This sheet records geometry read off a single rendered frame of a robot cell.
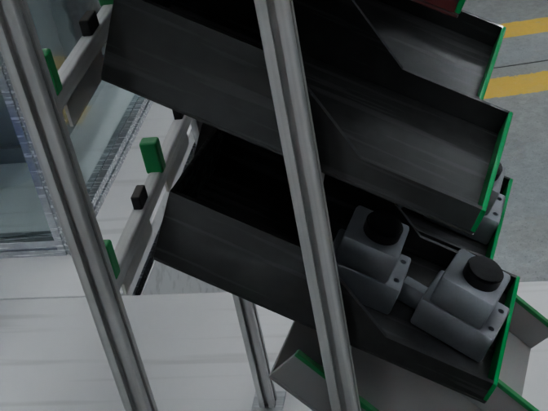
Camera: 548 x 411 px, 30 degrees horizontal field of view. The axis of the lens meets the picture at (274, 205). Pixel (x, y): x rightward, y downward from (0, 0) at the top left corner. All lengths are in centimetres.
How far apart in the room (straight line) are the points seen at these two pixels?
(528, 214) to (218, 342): 176
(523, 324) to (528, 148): 225
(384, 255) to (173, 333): 69
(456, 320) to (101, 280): 27
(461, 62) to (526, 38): 314
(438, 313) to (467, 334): 3
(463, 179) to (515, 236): 222
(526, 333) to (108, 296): 52
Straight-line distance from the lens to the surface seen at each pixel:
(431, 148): 76
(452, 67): 89
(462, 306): 80
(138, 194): 86
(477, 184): 75
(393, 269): 80
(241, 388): 133
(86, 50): 77
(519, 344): 113
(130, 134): 191
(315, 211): 69
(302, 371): 84
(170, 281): 176
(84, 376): 143
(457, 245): 91
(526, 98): 363
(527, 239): 295
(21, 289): 163
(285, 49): 63
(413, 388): 96
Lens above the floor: 177
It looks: 33 degrees down
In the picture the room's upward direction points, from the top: 11 degrees counter-clockwise
